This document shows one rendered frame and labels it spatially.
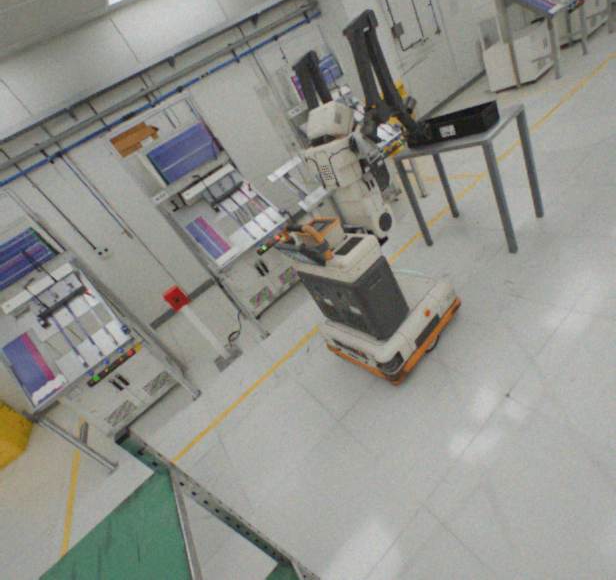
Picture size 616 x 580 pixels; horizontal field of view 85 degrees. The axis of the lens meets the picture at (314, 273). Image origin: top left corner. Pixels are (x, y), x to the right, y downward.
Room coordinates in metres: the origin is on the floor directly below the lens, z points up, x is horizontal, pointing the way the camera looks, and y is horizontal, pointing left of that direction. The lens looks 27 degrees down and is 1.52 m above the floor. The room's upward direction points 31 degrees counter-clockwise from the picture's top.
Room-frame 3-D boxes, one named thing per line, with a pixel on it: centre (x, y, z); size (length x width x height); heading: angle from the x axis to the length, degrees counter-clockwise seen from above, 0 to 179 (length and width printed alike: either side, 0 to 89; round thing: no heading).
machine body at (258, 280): (3.19, 0.49, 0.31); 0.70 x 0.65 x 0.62; 110
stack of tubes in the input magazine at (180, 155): (3.10, 0.40, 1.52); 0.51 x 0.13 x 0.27; 110
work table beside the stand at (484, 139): (2.15, -1.26, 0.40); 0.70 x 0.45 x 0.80; 25
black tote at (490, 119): (2.14, -1.24, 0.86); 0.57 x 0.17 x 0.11; 24
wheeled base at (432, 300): (1.68, -0.24, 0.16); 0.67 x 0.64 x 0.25; 114
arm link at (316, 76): (2.06, -0.57, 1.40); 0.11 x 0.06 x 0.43; 25
